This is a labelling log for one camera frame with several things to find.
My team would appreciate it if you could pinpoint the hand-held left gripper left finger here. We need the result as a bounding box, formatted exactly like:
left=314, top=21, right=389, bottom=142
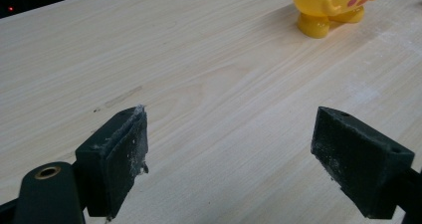
left=75, top=105, right=149, bottom=219

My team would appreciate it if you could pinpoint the yellow duck toy figure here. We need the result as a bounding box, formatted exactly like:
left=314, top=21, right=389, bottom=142
left=290, top=0, right=386, bottom=40

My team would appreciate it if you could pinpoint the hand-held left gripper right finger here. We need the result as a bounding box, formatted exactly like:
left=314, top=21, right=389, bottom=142
left=311, top=106, right=416, bottom=220

